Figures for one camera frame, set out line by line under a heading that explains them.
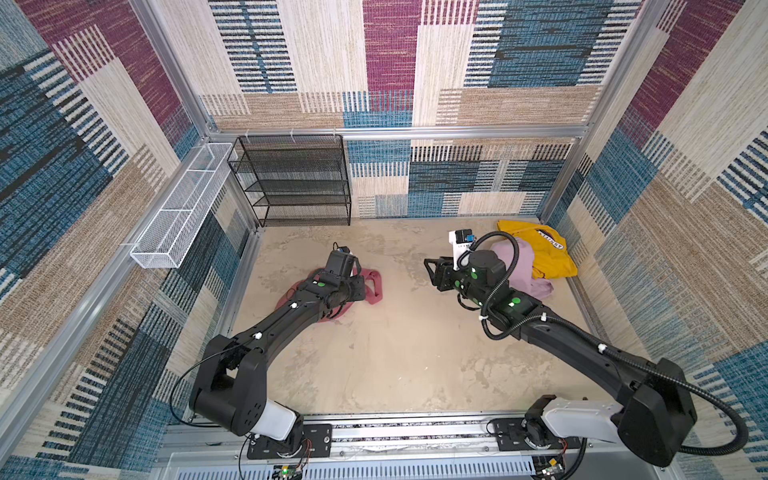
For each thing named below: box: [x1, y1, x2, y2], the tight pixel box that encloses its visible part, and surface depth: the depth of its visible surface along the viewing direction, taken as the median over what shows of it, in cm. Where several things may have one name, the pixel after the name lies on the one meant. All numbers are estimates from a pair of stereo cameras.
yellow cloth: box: [497, 220, 578, 279], surface depth 107 cm
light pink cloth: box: [491, 238, 554, 300], surface depth 100 cm
